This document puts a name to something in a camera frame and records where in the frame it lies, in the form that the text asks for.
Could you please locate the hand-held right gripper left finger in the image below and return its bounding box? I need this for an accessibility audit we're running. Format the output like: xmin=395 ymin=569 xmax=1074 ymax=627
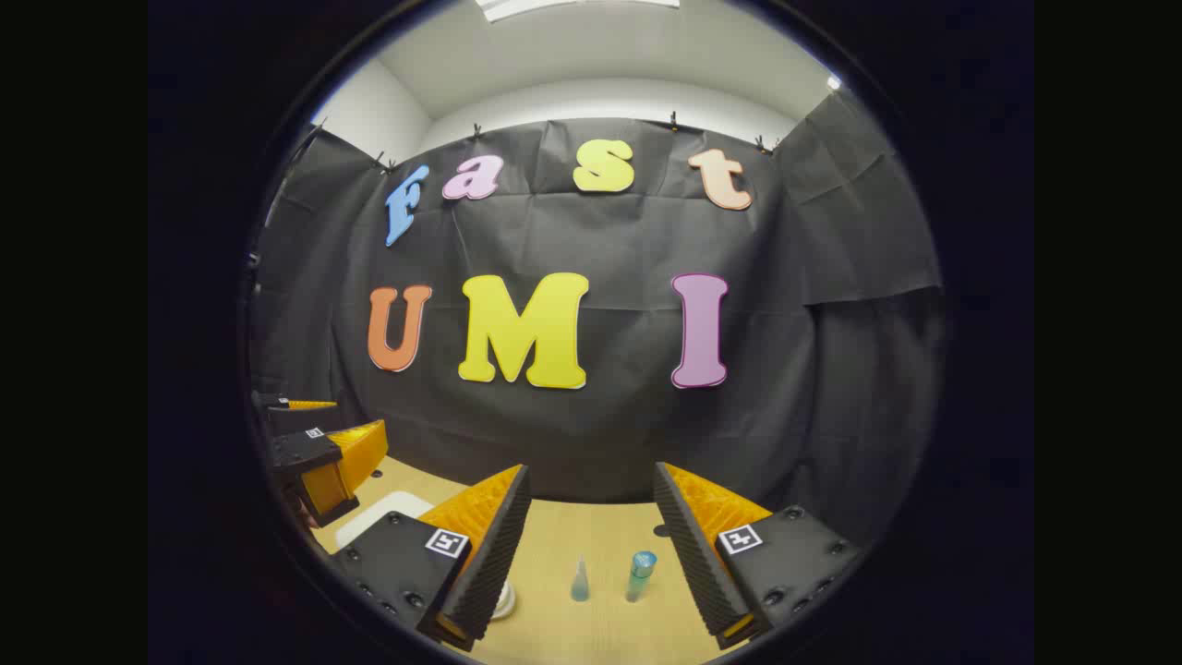
xmin=328 ymin=464 xmax=534 ymax=653

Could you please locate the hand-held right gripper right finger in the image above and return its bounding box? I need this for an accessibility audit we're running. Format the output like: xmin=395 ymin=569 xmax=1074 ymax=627
xmin=653 ymin=461 xmax=865 ymax=651

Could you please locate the green bottle with blue cap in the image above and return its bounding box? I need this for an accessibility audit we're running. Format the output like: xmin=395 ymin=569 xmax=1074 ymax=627
xmin=625 ymin=550 xmax=658 ymax=604

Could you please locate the black backdrop cloth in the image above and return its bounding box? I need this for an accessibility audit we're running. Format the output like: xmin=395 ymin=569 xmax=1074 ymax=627
xmin=249 ymin=90 xmax=945 ymax=546

